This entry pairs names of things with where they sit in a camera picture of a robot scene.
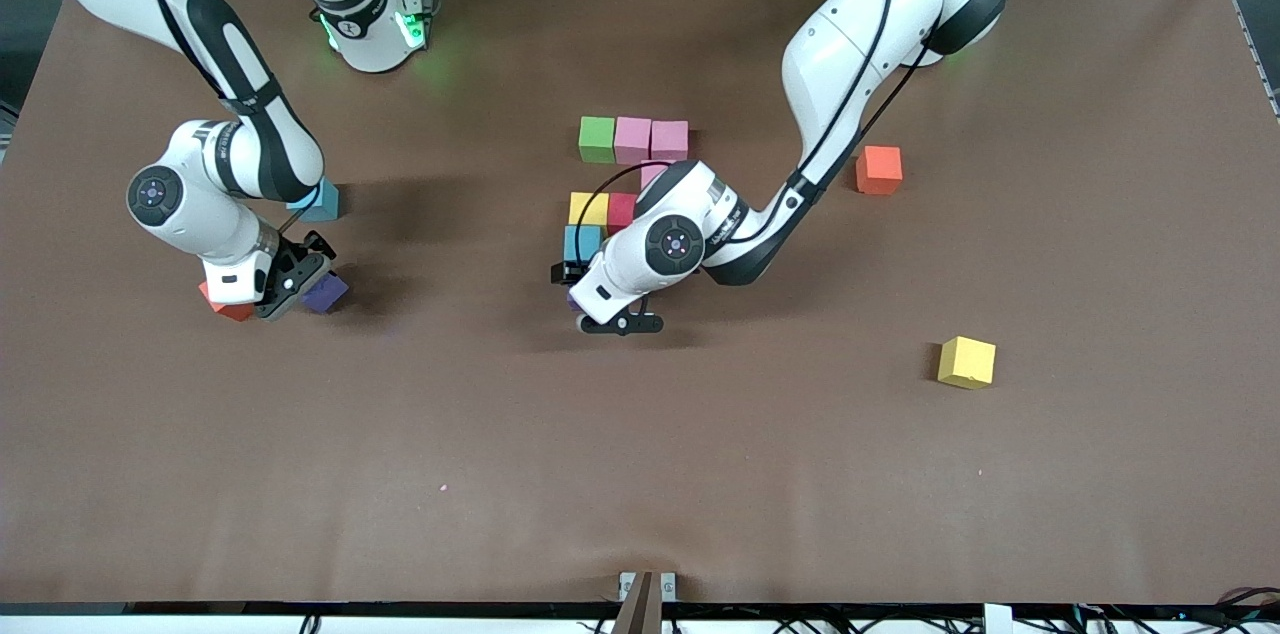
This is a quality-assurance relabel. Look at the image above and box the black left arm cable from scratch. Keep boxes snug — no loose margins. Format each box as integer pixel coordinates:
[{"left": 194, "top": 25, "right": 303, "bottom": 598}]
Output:
[{"left": 552, "top": 161, "right": 661, "bottom": 287}]

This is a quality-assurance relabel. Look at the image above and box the green foam cube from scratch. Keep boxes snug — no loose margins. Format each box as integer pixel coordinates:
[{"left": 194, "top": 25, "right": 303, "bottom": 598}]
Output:
[{"left": 578, "top": 116, "right": 618, "bottom": 165}]

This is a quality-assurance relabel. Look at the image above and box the orange foam cube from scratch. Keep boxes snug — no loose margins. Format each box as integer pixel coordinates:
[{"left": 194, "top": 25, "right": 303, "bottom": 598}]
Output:
[
  {"left": 855, "top": 145, "right": 904, "bottom": 196},
  {"left": 198, "top": 281, "right": 256, "bottom": 323}
]

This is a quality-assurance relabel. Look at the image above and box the metal bracket plate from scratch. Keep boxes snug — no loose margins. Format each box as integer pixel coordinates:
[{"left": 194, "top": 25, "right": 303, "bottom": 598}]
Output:
[{"left": 618, "top": 571, "right": 677, "bottom": 603}]

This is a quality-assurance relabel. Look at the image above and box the grey camera pole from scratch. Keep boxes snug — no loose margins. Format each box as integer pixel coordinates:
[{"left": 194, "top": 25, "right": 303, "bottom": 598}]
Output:
[{"left": 610, "top": 571, "right": 666, "bottom": 634}]

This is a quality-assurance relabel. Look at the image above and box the white table frame rail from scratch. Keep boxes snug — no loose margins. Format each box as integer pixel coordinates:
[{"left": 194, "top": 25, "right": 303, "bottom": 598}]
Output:
[{"left": 0, "top": 602, "right": 1280, "bottom": 634}]

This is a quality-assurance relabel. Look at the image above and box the cyan foam cube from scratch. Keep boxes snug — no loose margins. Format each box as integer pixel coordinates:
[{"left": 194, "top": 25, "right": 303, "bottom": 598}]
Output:
[
  {"left": 290, "top": 176, "right": 341, "bottom": 223},
  {"left": 564, "top": 225, "right": 606, "bottom": 265}
]

